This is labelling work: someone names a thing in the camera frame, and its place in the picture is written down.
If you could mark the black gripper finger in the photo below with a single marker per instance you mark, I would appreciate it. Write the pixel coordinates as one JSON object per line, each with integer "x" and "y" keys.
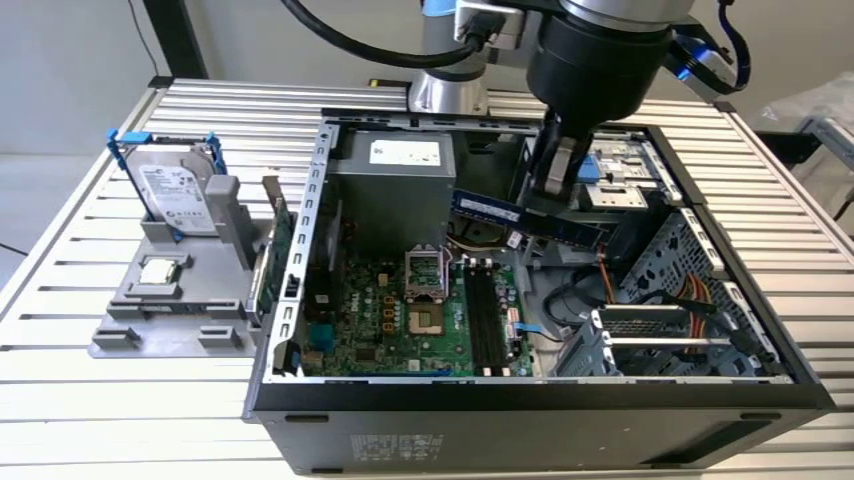
{"x": 554, "y": 202}

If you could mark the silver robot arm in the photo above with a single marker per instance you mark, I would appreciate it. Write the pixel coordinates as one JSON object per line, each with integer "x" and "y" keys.
{"x": 443, "y": 85}

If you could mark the black RAM slot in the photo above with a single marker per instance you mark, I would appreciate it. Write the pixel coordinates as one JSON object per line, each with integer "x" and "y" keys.
{"x": 498, "y": 315}
{"x": 479, "y": 315}

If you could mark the blue drive latch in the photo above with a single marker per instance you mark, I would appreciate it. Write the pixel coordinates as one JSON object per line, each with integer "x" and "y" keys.
{"x": 588, "y": 170}

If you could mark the metal drive bay cage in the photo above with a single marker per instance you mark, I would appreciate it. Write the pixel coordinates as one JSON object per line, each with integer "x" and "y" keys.
{"x": 620, "y": 197}

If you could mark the black round speaker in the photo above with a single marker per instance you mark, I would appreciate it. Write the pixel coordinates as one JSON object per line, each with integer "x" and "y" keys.
{"x": 480, "y": 233}

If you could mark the black table corner cap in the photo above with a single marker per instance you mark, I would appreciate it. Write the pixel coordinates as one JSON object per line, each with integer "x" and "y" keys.
{"x": 161, "y": 82}
{"x": 723, "y": 107}

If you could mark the grey power supply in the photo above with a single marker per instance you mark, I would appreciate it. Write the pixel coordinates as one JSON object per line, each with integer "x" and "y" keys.
{"x": 394, "y": 200}

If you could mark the grey metal disk bay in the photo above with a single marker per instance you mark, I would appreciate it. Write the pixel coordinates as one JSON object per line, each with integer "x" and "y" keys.
{"x": 640, "y": 317}

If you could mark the CPU socket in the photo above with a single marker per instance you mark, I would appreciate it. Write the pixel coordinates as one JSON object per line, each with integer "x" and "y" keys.
{"x": 427, "y": 320}

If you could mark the yellow tipped black plug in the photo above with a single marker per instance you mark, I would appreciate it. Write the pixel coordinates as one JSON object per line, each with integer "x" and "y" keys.
{"x": 375, "y": 82}

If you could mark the clear plastic wrap bundle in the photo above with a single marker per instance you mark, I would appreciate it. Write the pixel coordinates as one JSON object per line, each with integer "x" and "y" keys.
{"x": 821, "y": 95}

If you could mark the green motherboard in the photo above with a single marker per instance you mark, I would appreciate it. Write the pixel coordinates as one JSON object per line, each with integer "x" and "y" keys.
{"x": 374, "y": 310}

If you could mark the blue expansion slot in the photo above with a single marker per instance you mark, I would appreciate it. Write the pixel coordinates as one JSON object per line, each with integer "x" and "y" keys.
{"x": 436, "y": 372}

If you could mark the green graphics card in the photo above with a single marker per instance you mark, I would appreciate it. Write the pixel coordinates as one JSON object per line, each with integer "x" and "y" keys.
{"x": 280, "y": 250}

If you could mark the teal port block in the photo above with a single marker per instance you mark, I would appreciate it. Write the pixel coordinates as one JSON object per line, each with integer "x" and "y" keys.
{"x": 321, "y": 337}

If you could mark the black PC case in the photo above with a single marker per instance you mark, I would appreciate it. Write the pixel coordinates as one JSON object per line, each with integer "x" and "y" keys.
{"x": 534, "y": 440}

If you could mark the grey parts rack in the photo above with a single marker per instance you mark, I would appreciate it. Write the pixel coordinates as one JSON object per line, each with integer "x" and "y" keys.
{"x": 200, "y": 280}

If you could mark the hard disk in blue carrier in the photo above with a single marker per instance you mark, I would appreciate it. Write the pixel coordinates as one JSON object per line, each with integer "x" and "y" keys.
{"x": 169, "y": 190}

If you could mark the silver CPU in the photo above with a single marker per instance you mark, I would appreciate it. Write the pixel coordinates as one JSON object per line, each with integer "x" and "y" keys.
{"x": 157, "y": 271}

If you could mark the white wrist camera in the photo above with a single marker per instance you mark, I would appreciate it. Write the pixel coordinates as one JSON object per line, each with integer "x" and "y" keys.
{"x": 510, "y": 25}
{"x": 710, "y": 70}

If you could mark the black metal bracket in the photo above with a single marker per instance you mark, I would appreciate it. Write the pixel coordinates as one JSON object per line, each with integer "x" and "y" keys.
{"x": 787, "y": 147}

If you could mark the silver aluminium frame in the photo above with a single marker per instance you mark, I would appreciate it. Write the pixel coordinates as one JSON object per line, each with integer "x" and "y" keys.
{"x": 834, "y": 135}

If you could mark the black frame post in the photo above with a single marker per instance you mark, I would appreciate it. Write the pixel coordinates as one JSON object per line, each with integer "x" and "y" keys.
{"x": 176, "y": 40}

